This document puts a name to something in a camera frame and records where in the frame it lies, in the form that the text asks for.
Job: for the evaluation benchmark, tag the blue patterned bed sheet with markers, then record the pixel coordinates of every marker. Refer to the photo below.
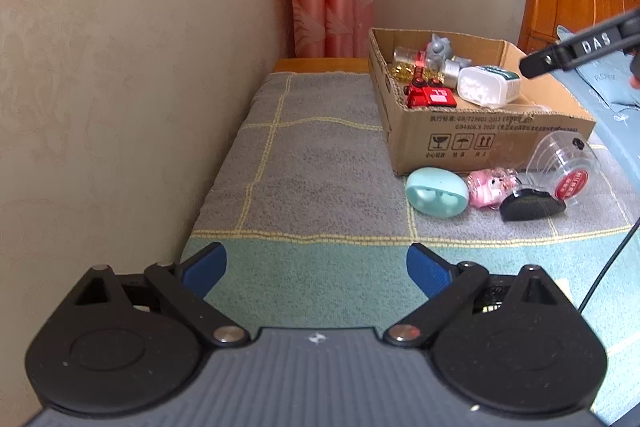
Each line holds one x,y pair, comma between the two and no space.
620,132

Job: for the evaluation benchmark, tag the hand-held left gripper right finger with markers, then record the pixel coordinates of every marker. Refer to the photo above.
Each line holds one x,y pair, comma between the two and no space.
427,271

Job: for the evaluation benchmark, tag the mint green oval case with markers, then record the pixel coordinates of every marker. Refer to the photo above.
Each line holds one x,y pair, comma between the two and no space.
435,189

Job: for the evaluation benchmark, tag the grey toy figure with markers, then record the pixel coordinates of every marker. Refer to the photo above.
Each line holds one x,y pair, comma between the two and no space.
441,48

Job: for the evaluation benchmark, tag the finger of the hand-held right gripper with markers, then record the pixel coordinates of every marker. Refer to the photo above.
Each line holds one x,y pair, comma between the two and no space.
590,43

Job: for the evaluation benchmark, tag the blue patterned pillow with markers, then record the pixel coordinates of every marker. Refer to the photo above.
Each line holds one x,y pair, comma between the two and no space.
605,82

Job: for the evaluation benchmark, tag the clear bottle of golden capsules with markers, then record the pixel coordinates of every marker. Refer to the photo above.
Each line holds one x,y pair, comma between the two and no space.
404,68

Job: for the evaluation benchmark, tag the grey and green blanket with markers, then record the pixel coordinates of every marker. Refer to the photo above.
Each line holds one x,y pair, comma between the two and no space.
320,167

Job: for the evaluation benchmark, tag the pink transparent toy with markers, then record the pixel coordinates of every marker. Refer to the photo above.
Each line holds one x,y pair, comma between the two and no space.
490,189

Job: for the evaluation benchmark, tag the cardboard box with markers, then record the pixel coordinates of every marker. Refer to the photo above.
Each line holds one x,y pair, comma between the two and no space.
480,139

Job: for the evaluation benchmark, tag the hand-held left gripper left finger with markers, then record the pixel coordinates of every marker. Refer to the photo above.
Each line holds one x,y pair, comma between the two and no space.
206,268

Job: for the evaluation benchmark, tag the clear round container red label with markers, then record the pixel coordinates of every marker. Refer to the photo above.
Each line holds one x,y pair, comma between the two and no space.
565,167

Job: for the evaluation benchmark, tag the red toy block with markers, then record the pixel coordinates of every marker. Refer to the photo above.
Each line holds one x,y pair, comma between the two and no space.
432,98

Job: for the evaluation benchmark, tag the white bottle green label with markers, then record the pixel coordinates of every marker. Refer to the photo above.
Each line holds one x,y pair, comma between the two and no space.
487,86

